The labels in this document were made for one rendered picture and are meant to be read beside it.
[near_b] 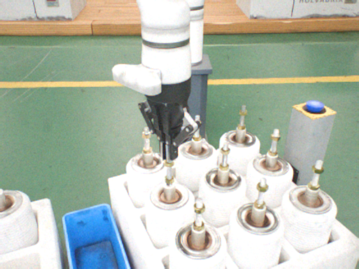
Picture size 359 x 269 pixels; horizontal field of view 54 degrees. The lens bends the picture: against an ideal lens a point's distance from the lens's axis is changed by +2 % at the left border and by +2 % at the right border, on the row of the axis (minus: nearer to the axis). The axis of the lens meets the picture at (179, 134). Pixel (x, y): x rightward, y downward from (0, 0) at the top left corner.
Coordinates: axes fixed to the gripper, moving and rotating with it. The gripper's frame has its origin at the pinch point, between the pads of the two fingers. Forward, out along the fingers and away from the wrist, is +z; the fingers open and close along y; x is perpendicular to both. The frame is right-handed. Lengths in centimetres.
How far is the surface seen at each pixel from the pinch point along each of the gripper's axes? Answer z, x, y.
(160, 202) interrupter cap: 10.4, 2.6, -0.1
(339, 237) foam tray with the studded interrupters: 18.4, -20.7, -25.4
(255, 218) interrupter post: 9.8, -5.6, -15.4
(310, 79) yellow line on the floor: 36, -131, 33
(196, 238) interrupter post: 9.1, 5.3, -11.5
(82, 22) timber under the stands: 28, -96, 185
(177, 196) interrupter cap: 10.7, -0.9, -1.2
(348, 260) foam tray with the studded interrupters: 21.2, -19.2, -28.2
